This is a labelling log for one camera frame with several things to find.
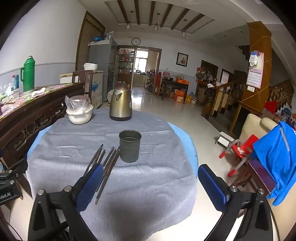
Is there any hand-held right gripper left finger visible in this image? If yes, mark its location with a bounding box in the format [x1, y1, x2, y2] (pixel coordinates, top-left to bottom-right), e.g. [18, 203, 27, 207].
[28, 163, 105, 241]

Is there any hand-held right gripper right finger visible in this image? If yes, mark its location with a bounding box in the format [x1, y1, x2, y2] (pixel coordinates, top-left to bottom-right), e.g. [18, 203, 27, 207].
[198, 164, 275, 241]

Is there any bundle of dark chopsticks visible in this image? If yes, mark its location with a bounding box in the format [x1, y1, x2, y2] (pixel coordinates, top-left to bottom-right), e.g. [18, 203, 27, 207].
[83, 144, 121, 205]

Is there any dark metal utensil cup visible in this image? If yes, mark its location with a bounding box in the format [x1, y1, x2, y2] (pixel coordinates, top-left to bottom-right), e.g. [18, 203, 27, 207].
[119, 130, 142, 163]

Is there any red child chair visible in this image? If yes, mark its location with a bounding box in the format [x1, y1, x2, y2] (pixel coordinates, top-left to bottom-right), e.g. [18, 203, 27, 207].
[218, 134, 260, 178]

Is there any grey felt table cloth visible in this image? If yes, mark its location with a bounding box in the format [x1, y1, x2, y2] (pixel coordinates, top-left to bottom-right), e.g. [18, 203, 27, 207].
[26, 109, 199, 241]

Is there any white step stool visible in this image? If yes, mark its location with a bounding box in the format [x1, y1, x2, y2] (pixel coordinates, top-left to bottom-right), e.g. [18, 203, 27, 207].
[216, 132, 236, 149]

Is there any brown wooden stool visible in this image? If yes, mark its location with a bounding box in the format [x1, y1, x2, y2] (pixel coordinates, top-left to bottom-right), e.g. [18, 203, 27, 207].
[231, 160, 278, 198]

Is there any carved dark wooden sideboard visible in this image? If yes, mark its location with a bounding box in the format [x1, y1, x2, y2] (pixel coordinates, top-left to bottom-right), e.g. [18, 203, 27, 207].
[0, 82, 86, 202]

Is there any white plastic bowl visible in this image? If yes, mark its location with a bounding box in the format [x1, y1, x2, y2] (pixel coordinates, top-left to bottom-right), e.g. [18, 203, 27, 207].
[66, 107, 94, 125]

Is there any blue jacket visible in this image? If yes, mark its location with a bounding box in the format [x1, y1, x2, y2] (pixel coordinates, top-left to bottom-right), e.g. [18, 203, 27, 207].
[251, 121, 296, 207]

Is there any beige armchair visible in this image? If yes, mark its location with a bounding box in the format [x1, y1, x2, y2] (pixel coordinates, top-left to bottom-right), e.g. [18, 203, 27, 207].
[231, 113, 278, 163]

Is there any brass coloured electric kettle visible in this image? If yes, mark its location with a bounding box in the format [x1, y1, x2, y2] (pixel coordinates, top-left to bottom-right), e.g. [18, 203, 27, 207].
[109, 84, 133, 121]

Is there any wooden stair railing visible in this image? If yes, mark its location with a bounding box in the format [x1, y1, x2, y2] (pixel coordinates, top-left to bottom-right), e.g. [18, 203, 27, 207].
[201, 79, 250, 121]

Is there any pink patterned sideboard cloth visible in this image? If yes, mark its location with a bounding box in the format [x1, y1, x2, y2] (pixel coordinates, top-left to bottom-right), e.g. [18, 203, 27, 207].
[0, 83, 77, 116]

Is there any orange cardboard box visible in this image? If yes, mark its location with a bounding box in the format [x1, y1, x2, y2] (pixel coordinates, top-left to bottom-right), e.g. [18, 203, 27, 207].
[174, 90, 187, 104]

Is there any white crumpled tissue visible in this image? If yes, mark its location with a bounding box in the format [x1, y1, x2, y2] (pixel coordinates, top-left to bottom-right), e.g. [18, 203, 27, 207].
[31, 88, 47, 97]

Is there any white chest freezer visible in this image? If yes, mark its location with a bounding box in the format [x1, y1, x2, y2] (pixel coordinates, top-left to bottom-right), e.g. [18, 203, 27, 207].
[84, 70, 104, 109]

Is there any plastic bottle with blue label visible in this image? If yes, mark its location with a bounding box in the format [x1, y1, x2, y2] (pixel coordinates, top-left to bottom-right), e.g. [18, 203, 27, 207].
[11, 75, 20, 91]

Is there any dark wooden side table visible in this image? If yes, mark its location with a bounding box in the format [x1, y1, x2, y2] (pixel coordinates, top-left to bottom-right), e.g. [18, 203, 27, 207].
[158, 77, 189, 100]

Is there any dark wooden chair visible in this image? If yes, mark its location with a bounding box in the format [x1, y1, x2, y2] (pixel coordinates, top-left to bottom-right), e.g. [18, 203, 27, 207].
[72, 70, 93, 105]

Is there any green thermos flask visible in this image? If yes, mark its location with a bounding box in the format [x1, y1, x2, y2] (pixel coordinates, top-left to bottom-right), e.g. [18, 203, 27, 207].
[20, 56, 36, 93]

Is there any dark wooden door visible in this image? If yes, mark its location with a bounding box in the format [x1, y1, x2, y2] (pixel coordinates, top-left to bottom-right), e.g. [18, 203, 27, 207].
[200, 60, 219, 82]

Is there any white rice cooker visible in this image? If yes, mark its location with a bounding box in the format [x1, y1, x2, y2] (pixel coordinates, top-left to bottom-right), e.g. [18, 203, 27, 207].
[83, 62, 99, 71]

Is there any glass display cabinet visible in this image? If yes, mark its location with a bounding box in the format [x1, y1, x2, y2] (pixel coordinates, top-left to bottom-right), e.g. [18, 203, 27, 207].
[117, 47, 135, 91]

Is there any grey refrigerator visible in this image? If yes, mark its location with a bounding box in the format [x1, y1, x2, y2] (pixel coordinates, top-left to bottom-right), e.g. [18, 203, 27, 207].
[88, 39, 118, 102]

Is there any framed flower picture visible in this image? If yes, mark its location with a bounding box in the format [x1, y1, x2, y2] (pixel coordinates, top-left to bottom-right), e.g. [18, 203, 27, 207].
[176, 52, 189, 67]

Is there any white hanging bag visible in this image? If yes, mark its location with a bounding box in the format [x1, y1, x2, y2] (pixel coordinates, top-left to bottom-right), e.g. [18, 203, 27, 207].
[248, 51, 260, 67]

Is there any brown slatted wooden door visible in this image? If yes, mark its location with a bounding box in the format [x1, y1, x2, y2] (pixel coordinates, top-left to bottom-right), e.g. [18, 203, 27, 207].
[75, 10, 106, 72]

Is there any orange brown pillar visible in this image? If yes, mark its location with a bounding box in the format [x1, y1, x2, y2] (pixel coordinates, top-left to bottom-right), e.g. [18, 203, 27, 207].
[238, 21, 272, 112]

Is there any pink wall calendar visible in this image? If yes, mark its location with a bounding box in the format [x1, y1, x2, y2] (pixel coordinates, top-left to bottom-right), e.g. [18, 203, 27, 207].
[246, 52, 264, 90]

